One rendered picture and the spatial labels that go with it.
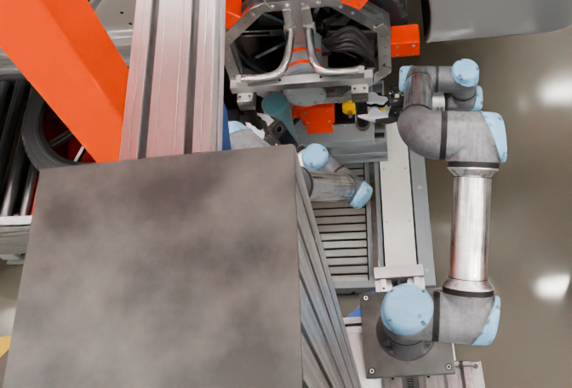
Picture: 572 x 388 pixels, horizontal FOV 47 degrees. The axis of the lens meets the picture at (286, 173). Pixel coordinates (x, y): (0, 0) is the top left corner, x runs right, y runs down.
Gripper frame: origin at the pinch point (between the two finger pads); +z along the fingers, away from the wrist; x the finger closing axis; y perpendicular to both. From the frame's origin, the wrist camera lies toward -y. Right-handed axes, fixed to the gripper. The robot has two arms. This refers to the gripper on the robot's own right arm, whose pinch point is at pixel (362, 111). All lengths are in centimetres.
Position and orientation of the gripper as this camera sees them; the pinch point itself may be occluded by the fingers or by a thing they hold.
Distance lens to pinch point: 204.8
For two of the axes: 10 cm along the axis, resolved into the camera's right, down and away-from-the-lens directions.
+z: -9.9, 0.7, 1.3
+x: -0.1, 8.8, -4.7
